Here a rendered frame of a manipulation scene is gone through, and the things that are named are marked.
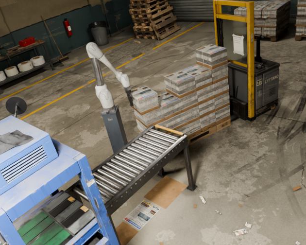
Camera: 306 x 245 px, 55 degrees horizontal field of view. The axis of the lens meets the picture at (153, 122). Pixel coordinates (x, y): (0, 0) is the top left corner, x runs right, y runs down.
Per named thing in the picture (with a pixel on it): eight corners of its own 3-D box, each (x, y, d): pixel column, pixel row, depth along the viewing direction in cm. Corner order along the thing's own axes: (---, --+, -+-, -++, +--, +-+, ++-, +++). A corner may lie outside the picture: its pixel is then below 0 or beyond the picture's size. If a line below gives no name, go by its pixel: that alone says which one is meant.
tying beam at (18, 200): (28, 132, 272) (24, 123, 266) (90, 165, 212) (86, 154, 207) (-49, 176, 232) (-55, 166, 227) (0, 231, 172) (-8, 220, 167)
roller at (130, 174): (109, 164, 325) (108, 160, 323) (139, 178, 296) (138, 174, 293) (106, 166, 322) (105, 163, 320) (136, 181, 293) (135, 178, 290)
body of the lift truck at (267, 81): (227, 105, 536) (224, 63, 496) (249, 94, 555) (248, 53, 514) (255, 119, 481) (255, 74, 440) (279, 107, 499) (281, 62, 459)
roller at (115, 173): (105, 167, 322) (104, 163, 319) (135, 182, 292) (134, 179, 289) (101, 169, 319) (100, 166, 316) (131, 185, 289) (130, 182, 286)
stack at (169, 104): (143, 150, 463) (131, 104, 420) (202, 122, 501) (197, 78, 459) (155, 163, 432) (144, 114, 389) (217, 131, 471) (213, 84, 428)
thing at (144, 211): (144, 200, 373) (143, 199, 373) (161, 209, 355) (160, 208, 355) (123, 219, 352) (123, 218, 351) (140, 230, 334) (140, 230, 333)
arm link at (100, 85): (99, 103, 385) (95, 97, 403) (111, 100, 390) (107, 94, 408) (86, 45, 347) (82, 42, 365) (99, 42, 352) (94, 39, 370)
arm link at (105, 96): (104, 110, 371) (99, 94, 360) (100, 104, 386) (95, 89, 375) (116, 105, 376) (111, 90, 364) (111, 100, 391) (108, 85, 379)
